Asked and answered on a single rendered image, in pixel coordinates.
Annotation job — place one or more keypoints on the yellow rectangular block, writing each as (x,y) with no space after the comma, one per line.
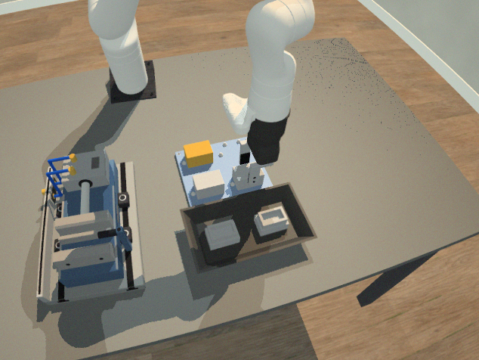
(198,154)

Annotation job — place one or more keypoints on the grey flat bar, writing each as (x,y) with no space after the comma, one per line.
(84,236)

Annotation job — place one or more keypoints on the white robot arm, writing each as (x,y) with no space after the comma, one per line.
(270,26)

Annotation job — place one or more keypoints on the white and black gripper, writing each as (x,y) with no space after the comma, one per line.
(264,120)

